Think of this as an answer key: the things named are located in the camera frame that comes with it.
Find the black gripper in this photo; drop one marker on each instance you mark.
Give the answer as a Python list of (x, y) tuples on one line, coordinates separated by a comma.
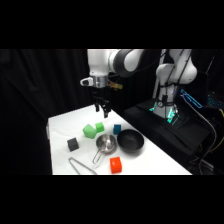
[(100, 94)]

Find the red cube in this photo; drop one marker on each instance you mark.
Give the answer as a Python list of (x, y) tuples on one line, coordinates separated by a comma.
[(116, 165)]

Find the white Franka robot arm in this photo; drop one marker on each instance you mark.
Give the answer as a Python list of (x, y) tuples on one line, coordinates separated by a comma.
[(100, 63)]

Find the small green cube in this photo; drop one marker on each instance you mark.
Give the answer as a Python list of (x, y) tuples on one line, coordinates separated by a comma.
[(99, 126)]

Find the large green cube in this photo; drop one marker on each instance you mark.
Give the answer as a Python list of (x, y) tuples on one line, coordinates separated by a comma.
[(89, 131)]

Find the black bowl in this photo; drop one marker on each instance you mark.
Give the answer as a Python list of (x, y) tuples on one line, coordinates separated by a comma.
[(130, 141)]

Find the dark grey cube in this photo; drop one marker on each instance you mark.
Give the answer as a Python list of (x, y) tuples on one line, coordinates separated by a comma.
[(73, 144)]

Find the metal tongs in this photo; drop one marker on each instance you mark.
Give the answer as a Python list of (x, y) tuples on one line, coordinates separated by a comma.
[(80, 165)]

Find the black curtain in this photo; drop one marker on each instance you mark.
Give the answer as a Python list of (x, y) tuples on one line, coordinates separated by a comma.
[(40, 83)]

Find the blue lit device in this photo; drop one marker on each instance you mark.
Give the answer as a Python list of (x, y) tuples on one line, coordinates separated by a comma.
[(191, 98)]

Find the teal lit device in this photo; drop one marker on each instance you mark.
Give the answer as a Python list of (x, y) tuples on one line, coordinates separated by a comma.
[(216, 101)]

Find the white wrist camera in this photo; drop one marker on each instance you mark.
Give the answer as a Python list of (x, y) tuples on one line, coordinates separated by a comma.
[(86, 81)]

